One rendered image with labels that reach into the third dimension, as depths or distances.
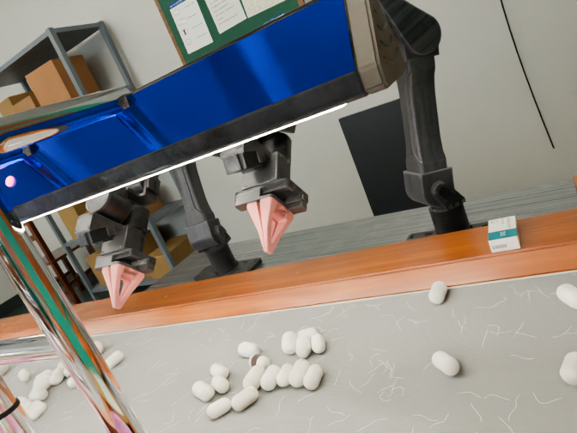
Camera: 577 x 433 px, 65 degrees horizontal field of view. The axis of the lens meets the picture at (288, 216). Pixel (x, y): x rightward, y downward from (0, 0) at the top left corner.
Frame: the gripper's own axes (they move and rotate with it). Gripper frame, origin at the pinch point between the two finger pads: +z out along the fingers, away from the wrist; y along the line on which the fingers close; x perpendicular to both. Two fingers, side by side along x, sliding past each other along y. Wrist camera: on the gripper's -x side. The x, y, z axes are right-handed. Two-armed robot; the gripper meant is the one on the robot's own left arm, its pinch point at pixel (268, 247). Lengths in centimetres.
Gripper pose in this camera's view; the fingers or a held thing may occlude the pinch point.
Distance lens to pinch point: 68.8
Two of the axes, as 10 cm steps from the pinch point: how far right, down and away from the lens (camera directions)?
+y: 8.5, -2.1, -4.9
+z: -0.4, 8.9, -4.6
